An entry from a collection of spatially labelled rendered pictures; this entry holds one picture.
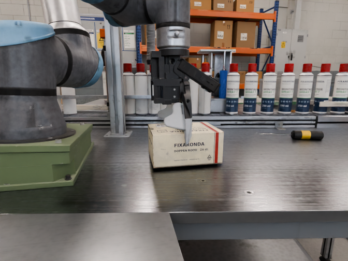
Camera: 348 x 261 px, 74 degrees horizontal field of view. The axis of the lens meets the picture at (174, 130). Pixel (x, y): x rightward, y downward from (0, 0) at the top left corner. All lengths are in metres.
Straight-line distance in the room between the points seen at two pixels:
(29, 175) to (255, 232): 0.42
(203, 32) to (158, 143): 5.26
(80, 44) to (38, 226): 0.42
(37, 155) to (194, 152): 0.31
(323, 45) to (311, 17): 0.77
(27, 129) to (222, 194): 0.38
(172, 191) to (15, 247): 0.23
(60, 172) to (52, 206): 0.09
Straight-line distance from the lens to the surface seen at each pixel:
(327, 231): 0.52
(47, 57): 0.55
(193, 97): 0.95
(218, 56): 1.14
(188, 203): 0.40
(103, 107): 1.04
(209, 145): 0.53
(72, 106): 1.03
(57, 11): 0.68
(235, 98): 0.98
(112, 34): 0.84
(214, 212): 0.38
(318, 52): 7.17
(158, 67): 0.54
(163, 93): 0.51
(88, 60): 0.64
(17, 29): 0.54
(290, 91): 1.06
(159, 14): 0.54
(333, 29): 7.47
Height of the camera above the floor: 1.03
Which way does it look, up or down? 13 degrees down
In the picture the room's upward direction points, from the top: straight up
